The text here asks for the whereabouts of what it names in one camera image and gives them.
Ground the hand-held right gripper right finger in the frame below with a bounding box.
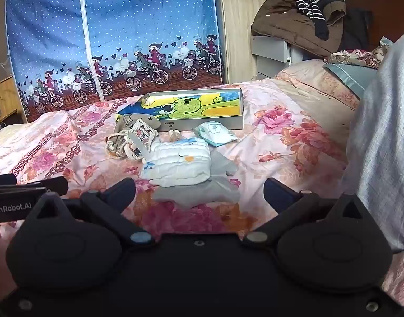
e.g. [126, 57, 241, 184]
[243, 178, 369, 246]

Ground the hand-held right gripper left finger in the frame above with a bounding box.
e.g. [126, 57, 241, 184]
[33, 178, 154, 246]

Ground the white quilted cloth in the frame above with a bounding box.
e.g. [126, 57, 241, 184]
[138, 138, 212, 186]

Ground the grey plush pouch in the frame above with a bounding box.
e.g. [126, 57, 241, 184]
[115, 114, 161, 137]

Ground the wet wipes packet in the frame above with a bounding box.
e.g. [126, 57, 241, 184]
[192, 121, 238, 147]

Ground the frog picture cardboard box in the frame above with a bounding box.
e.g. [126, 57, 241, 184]
[118, 88, 244, 131]

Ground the pink floral bed sheet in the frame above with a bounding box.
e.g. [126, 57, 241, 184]
[0, 59, 404, 304]

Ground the grey cloth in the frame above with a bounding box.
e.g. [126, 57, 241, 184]
[152, 148, 241, 209]

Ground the wooden side table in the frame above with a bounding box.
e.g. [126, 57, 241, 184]
[0, 75, 20, 130]

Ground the beige bed cover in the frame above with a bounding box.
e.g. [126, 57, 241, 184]
[274, 60, 359, 133]

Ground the light grey-blue cloth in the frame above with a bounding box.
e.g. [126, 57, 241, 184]
[341, 27, 404, 253]

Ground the grey-blue pillow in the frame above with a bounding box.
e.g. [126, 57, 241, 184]
[322, 63, 378, 100]

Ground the white grey box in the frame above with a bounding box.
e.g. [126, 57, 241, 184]
[251, 34, 302, 64]

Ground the floral patterned pillow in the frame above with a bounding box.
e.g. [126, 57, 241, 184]
[324, 42, 394, 70]

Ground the blue printed fabric wardrobe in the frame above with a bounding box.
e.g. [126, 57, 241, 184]
[5, 0, 226, 123]

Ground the brown padded jacket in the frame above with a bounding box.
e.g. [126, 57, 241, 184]
[251, 0, 348, 57]

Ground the light wooden cabinet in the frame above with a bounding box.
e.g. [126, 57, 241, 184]
[214, 0, 309, 84]

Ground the black white striped garment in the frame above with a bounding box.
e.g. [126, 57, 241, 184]
[293, 0, 332, 39]

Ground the dark wooden headboard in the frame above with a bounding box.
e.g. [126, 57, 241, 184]
[345, 0, 404, 51]

